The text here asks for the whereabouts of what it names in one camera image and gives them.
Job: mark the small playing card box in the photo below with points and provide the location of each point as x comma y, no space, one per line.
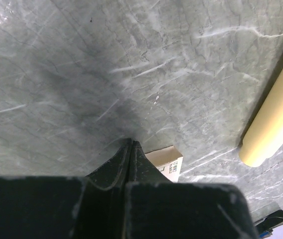
168,161

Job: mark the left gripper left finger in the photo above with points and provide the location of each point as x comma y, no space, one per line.
66,207

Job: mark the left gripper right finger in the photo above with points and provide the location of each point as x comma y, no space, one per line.
156,208

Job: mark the beige toy microphone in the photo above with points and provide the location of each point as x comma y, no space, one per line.
265,134

